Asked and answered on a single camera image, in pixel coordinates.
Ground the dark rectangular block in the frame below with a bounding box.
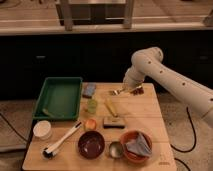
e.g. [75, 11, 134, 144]
[103, 117, 125, 129]

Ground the small metal cup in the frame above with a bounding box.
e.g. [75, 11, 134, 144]
[109, 141, 123, 158]

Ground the green plastic tray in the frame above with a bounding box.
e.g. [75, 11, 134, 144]
[33, 77, 82, 121]

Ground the green plastic cup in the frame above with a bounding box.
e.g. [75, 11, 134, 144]
[87, 99, 97, 114]

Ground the white round container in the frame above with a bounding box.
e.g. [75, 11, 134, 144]
[33, 120, 52, 140]

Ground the black cable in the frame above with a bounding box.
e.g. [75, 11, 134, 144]
[170, 106, 198, 154]

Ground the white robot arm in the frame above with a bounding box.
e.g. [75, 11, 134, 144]
[123, 47, 213, 128]

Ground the dark maroon bowl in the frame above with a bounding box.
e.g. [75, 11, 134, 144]
[78, 131, 105, 159]

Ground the yellow banana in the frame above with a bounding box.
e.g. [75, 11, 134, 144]
[105, 98, 118, 117]

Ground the brown small object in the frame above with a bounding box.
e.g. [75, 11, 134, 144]
[131, 86, 144, 95]

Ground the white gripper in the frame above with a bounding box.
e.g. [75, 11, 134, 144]
[123, 68, 144, 91]

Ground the orange bowl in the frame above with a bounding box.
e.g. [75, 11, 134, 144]
[119, 130, 152, 164]

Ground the grey cloth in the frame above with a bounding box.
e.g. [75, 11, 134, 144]
[125, 133, 152, 157]

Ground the white dish brush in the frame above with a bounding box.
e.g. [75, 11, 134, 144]
[42, 122, 81, 159]

